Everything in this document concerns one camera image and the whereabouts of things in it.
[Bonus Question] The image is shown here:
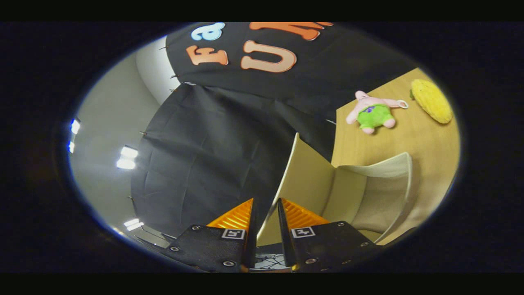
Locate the yellow round plush cushion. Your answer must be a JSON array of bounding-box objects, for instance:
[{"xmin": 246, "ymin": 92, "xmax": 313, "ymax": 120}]
[{"xmin": 411, "ymin": 79, "xmax": 454, "ymax": 124}]

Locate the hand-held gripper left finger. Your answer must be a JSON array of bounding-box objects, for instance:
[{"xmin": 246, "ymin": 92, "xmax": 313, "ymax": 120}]
[{"xmin": 164, "ymin": 198, "xmax": 258, "ymax": 273}]

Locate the pink and green plush toy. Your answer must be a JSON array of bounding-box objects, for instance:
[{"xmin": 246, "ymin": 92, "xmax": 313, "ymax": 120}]
[{"xmin": 346, "ymin": 91, "xmax": 409, "ymax": 135}]

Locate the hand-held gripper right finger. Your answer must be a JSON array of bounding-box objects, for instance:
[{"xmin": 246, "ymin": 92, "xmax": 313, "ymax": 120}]
[{"xmin": 278, "ymin": 198, "xmax": 381, "ymax": 273}]

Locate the beige fabric storage box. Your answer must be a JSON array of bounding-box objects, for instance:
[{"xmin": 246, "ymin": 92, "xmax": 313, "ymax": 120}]
[{"xmin": 257, "ymin": 132, "xmax": 414, "ymax": 247}]

